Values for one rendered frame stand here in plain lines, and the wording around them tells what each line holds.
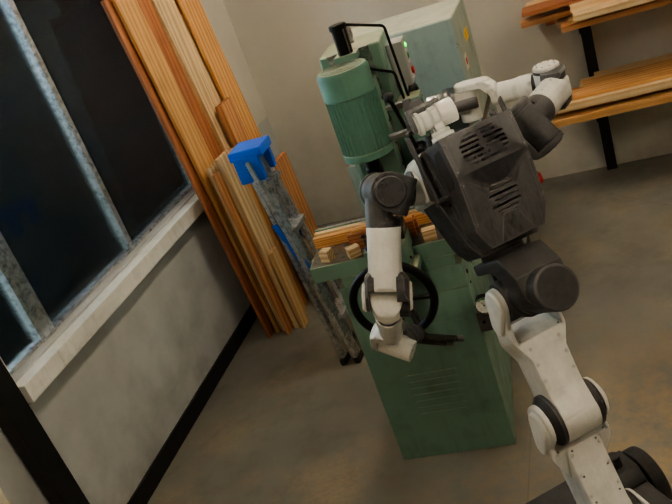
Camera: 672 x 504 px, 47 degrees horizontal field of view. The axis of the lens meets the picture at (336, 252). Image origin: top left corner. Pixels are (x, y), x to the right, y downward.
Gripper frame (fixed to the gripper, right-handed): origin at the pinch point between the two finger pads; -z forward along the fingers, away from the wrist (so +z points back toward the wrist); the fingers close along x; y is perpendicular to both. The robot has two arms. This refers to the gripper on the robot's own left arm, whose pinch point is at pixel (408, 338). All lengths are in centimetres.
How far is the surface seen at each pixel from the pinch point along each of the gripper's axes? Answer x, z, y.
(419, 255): 16.0, -12.8, 21.4
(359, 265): -3.1, -13.7, 30.7
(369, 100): 33, 3, 70
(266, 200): -35, -76, 90
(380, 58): 43, -14, 85
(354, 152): 19, -3, 61
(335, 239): -8, -25, 45
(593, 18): 137, -168, 90
